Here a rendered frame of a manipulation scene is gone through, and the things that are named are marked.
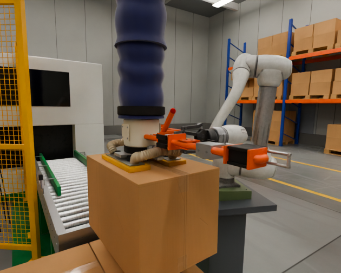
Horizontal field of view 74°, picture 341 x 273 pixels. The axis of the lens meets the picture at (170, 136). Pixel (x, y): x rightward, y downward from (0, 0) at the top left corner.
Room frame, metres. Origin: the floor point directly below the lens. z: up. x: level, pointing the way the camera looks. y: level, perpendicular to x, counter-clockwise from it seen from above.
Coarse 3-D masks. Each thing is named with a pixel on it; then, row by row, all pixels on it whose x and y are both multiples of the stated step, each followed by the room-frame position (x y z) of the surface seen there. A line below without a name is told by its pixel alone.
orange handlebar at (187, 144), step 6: (150, 138) 0.95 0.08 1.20; (174, 144) 0.81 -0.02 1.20; (180, 144) 0.78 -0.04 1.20; (186, 144) 0.76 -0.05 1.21; (192, 144) 0.73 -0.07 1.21; (216, 150) 0.64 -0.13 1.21; (222, 150) 0.63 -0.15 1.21; (222, 156) 0.63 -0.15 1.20; (258, 156) 0.54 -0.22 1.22; (264, 156) 0.55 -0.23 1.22; (258, 162) 0.54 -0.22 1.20; (264, 162) 0.55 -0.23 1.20
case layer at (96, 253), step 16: (96, 240) 1.24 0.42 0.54; (48, 256) 1.09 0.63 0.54; (64, 256) 1.09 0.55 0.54; (80, 256) 1.10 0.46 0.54; (96, 256) 1.10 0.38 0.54; (112, 256) 1.10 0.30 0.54; (0, 272) 0.97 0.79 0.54; (16, 272) 0.97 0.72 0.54; (32, 272) 0.98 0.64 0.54; (48, 272) 0.98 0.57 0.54; (64, 272) 0.98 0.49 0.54; (80, 272) 0.98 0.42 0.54; (96, 272) 0.98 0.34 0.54; (112, 272) 0.98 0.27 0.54; (192, 272) 0.99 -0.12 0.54
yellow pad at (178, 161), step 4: (160, 156) 1.08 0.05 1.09; (164, 156) 1.07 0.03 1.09; (156, 160) 1.06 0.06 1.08; (160, 160) 1.03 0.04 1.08; (164, 160) 1.01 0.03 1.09; (168, 160) 1.00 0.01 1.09; (172, 160) 1.01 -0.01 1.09; (176, 160) 1.01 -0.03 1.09; (180, 160) 1.01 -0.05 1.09; (184, 160) 1.02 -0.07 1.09; (164, 164) 1.00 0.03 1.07; (168, 164) 0.97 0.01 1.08; (172, 164) 0.98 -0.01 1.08; (176, 164) 0.99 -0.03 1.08; (180, 164) 1.01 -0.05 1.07
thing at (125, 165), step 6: (102, 156) 1.12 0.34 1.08; (108, 156) 1.10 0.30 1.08; (114, 156) 1.07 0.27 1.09; (114, 162) 0.99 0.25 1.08; (120, 162) 0.96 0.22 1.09; (126, 162) 0.94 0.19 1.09; (126, 168) 0.88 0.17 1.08; (132, 168) 0.87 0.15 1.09; (138, 168) 0.89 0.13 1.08; (144, 168) 0.90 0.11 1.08
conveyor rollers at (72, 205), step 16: (48, 160) 3.11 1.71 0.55; (64, 160) 3.14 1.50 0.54; (64, 176) 2.41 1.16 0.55; (80, 176) 2.42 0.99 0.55; (64, 192) 1.98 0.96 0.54; (80, 192) 1.97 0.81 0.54; (64, 208) 1.65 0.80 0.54; (80, 208) 1.64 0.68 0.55; (64, 224) 1.41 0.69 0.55; (80, 224) 1.45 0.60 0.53
